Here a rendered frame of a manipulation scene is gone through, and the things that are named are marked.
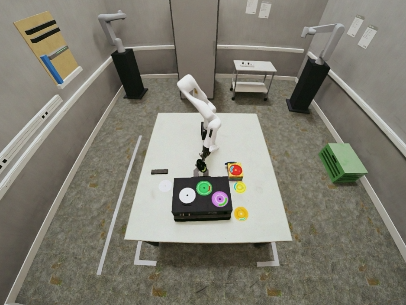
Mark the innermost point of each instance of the white disc with centre hole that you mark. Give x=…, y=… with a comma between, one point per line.
x=183, y=195
x=162, y=185

